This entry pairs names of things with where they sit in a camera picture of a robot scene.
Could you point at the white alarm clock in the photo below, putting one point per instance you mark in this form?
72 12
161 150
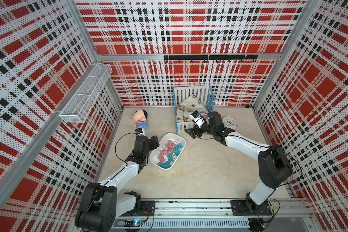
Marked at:
229 122

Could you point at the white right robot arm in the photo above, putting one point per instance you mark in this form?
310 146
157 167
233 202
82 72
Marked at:
274 168

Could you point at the printed white blanket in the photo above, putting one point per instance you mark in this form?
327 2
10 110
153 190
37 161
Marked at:
187 107

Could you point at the white wire mesh shelf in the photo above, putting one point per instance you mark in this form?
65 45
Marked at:
79 106

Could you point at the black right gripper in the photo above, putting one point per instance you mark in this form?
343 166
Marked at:
192 130

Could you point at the white plastic storage box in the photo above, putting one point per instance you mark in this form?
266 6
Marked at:
167 154

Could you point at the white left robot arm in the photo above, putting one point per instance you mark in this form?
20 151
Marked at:
100 204

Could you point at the blue white toy crib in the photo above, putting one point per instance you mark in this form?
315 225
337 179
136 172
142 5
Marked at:
204 94

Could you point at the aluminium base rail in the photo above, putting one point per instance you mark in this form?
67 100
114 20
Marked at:
276 214

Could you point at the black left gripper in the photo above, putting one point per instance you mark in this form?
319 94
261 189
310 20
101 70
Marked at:
153 142

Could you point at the black hook rail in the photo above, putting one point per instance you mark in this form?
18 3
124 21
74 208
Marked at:
210 57

